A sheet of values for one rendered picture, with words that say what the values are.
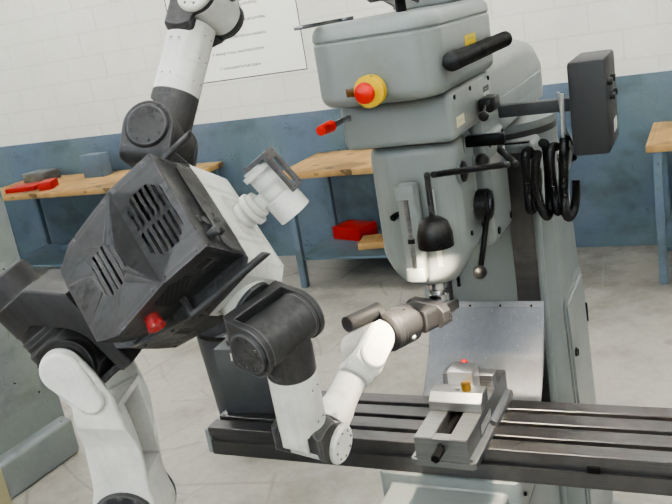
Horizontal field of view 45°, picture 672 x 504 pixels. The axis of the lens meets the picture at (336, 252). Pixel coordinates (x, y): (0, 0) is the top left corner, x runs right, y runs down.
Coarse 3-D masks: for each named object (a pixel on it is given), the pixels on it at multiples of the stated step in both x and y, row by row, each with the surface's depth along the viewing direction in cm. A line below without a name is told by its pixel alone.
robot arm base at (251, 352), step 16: (272, 288) 143; (288, 288) 143; (256, 304) 140; (224, 320) 136; (240, 320) 138; (320, 320) 141; (240, 336) 134; (256, 336) 132; (240, 352) 136; (256, 352) 133; (272, 352) 133; (240, 368) 140; (256, 368) 135; (272, 368) 134
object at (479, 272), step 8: (480, 192) 178; (488, 192) 178; (480, 200) 177; (488, 200) 178; (480, 208) 177; (488, 208) 177; (480, 216) 178; (488, 216) 178; (488, 224) 177; (480, 248) 174; (480, 256) 173; (480, 264) 172; (480, 272) 170
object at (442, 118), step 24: (456, 96) 161; (480, 96) 178; (360, 120) 167; (384, 120) 164; (408, 120) 162; (432, 120) 160; (456, 120) 161; (360, 144) 168; (384, 144) 166; (408, 144) 165
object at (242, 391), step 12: (216, 348) 213; (228, 348) 212; (216, 360) 214; (228, 360) 213; (228, 372) 214; (240, 372) 213; (228, 384) 215; (240, 384) 214; (252, 384) 213; (264, 384) 211; (228, 396) 216; (240, 396) 215; (252, 396) 214; (264, 396) 212; (228, 408) 218; (240, 408) 216; (252, 408) 215; (264, 408) 214
